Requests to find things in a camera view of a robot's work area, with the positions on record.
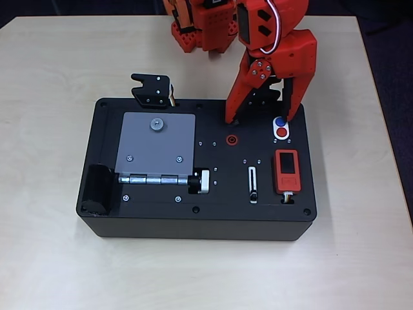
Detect white slider track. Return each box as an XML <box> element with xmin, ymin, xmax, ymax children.
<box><xmin>248</xmin><ymin>165</ymin><xmax>260</xmax><ymax>205</ymax></box>

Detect black task board box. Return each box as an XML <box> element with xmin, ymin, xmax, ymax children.
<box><xmin>76</xmin><ymin>96</ymin><xmax>316</xmax><ymax>242</ymax></box>

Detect grey round door knob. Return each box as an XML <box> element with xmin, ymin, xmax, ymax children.
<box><xmin>149</xmin><ymin>116</ymin><xmax>166</xmax><ymax>132</ymax></box>

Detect blue and red buttons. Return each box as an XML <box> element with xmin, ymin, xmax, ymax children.
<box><xmin>272</xmin><ymin>115</ymin><xmax>292</xmax><ymax>141</ymax></box>

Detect silver metal hinge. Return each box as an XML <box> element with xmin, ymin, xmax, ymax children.
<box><xmin>117</xmin><ymin>172</ymin><xmax>190</xmax><ymax>186</ymax></box>

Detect black and silver knob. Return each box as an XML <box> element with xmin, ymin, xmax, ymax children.
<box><xmin>186</xmin><ymin>169</ymin><xmax>211</xmax><ymax>195</ymax></box>

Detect grey hinged door plate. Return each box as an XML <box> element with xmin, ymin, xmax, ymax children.
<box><xmin>115</xmin><ymin>112</ymin><xmax>197</xmax><ymax>177</ymax></box>

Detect black cable wrap post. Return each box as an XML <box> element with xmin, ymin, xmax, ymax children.
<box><xmin>130</xmin><ymin>72</ymin><xmax>177</xmax><ymax>109</ymax></box>
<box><xmin>240</xmin><ymin>76</ymin><xmax>282</xmax><ymax>112</ymax></box>

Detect white servo cable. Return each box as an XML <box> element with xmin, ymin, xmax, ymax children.
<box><xmin>260</xmin><ymin>0</ymin><xmax>285</xmax><ymax>55</ymax></box>

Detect black rounded holder block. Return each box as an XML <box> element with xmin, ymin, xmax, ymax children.
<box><xmin>79</xmin><ymin>163</ymin><xmax>117</xmax><ymax>216</ymax></box>

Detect red display module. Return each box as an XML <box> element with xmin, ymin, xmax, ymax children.
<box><xmin>272</xmin><ymin>149</ymin><xmax>303</xmax><ymax>195</ymax></box>

